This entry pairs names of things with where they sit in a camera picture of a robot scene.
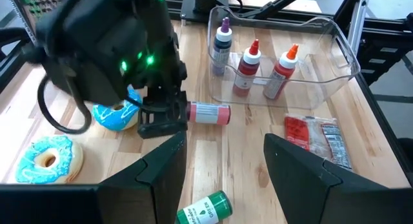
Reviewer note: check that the clear plastic bin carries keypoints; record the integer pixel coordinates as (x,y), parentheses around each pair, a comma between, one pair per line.
(322,66)

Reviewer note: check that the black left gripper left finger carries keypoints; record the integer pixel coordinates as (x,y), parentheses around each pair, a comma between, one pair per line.
(155,191)

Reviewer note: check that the silver aluminium post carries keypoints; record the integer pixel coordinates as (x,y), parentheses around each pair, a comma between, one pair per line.
(356,24)

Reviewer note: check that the purple food colouring bottle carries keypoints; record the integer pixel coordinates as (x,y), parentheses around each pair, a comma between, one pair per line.
(222,53)

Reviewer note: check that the red snack packet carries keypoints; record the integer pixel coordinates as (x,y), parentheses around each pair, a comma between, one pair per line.
(309,133)

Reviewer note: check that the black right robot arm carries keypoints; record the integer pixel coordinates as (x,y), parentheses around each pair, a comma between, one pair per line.
(96,40)

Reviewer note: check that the metal box grater red trim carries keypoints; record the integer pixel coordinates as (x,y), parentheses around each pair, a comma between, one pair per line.
(32,1)

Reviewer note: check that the blue doughnut white drizzle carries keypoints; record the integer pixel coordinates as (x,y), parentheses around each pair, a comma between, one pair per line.
(109,119)

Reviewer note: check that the pink food colouring bottle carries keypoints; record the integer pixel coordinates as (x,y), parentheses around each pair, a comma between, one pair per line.
(209,113)

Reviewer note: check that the orange food colouring bottle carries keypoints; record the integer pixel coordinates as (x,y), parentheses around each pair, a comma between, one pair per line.
(280,75)

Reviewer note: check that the green food colouring bottle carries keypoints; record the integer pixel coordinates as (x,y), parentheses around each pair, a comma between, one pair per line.
(206,211)

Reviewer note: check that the blue doughnut white sprinkles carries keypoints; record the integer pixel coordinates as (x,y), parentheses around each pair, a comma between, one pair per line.
(29,167)

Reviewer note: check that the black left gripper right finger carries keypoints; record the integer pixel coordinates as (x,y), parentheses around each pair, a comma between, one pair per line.
(306,191)

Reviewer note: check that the red food colouring bottle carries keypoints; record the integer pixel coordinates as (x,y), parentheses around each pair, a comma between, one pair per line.
(246,72)

